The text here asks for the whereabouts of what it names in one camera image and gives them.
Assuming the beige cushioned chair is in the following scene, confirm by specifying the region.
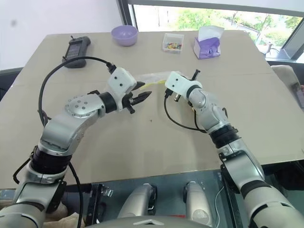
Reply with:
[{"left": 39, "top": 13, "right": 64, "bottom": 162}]
[{"left": 270, "top": 65, "right": 304, "bottom": 107}]

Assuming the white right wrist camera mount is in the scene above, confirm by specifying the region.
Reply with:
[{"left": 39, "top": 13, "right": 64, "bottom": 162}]
[{"left": 164, "top": 70, "right": 203, "bottom": 100}]

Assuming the black hanging cable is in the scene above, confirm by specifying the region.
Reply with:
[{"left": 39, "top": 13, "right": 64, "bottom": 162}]
[{"left": 68, "top": 164, "right": 83, "bottom": 228}]

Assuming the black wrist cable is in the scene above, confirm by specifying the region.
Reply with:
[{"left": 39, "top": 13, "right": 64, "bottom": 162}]
[
  {"left": 38, "top": 56, "right": 117, "bottom": 126},
  {"left": 163, "top": 87, "right": 207, "bottom": 133}
]

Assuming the silver right robot leg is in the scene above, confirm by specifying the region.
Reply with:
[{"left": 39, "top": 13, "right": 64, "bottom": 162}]
[{"left": 182, "top": 181, "right": 214, "bottom": 226}]

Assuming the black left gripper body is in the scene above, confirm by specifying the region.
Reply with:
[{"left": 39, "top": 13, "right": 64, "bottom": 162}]
[{"left": 122, "top": 91, "right": 139, "bottom": 114}]

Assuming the clear bag with yellow zip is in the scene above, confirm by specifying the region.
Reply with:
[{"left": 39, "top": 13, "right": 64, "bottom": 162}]
[{"left": 135, "top": 71, "right": 170, "bottom": 90}]

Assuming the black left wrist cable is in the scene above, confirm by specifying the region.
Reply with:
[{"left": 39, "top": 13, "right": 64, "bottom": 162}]
[{"left": 38, "top": 56, "right": 117, "bottom": 126}]

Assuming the silver robot leg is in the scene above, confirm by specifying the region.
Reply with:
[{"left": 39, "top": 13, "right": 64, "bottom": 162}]
[
  {"left": 182, "top": 181, "right": 214, "bottom": 226},
  {"left": 117, "top": 182, "right": 158, "bottom": 219}
]

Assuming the clear box with coloured bits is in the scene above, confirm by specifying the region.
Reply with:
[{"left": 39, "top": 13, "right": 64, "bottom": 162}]
[{"left": 162, "top": 32, "right": 185, "bottom": 54}]

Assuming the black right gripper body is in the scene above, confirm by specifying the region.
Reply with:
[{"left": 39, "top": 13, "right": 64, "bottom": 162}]
[{"left": 172, "top": 69, "right": 200, "bottom": 103}]

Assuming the grey robot torso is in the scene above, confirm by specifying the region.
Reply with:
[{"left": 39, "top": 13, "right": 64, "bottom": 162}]
[{"left": 85, "top": 216, "right": 214, "bottom": 228}]

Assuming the silver left robot leg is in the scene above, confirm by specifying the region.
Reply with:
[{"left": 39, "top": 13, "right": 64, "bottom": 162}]
[{"left": 117, "top": 182, "right": 158, "bottom": 219}]

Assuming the purple tissue box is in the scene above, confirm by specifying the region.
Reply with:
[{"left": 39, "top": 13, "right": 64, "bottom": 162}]
[{"left": 192, "top": 25, "right": 225, "bottom": 60}]

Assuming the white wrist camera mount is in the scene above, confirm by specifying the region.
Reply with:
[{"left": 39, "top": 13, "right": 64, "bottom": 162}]
[
  {"left": 106, "top": 67, "right": 138, "bottom": 113},
  {"left": 164, "top": 70, "right": 203, "bottom": 100}
]

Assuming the black handheld controller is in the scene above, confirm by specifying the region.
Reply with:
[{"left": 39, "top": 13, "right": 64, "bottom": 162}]
[{"left": 62, "top": 35, "right": 92, "bottom": 69}]

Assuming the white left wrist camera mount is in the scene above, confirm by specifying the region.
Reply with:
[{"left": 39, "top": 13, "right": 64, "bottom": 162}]
[{"left": 106, "top": 67, "right": 138, "bottom": 113}]

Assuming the black metal bracket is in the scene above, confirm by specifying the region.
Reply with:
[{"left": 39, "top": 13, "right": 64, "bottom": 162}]
[{"left": 85, "top": 182, "right": 113, "bottom": 226}]

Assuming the thin white wire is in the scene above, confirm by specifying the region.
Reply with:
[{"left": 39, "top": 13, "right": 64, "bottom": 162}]
[{"left": 214, "top": 185, "right": 225, "bottom": 224}]

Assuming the dark grey furniture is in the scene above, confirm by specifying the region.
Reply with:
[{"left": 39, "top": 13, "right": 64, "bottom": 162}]
[{"left": 0, "top": 67, "right": 24, "bottom": 102}]

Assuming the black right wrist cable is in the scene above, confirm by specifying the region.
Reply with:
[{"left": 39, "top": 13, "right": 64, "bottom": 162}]
[{"left": 163, "top": 87, "right": 207, "bottom": 133}]

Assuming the purple plastic bowl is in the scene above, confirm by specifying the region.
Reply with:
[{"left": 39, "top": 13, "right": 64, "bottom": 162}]
[{"left": 111, "top": 25, "right": 139, "bottom": 47}]

